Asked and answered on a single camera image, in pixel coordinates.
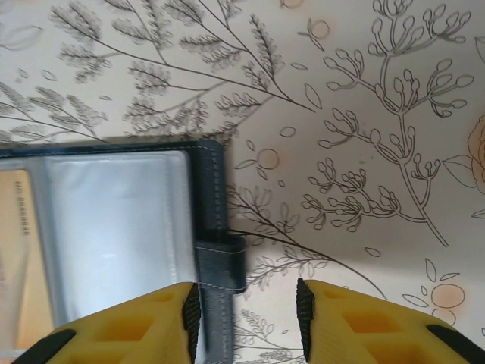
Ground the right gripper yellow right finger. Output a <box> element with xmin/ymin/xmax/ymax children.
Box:
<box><xmin>295</xmin><ymin>278</ymin><xmax>485</xmax><ymax>364</ymax></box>

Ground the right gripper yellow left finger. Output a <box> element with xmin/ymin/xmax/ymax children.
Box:
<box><xmin>10</xmin><ymin>281</ymin><xmax>202</xmax><ymax>364</ymax></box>

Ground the dark blue card holder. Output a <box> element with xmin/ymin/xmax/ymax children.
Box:
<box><xmin>0</xmin><ymin>139</ymin><xmax>250</xmax><ymax>364</ymax></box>

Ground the gold credit card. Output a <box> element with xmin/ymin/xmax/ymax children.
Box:
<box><xmin>0</xmin><ymin>168</ymin><xmax>55</xmax><ymax>352</ymax></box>

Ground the floral patterned table cover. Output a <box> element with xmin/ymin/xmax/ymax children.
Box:
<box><xmin>0</xmin><ymin>0</ymin><xmax>485</xmax><ymax>364</ymax></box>

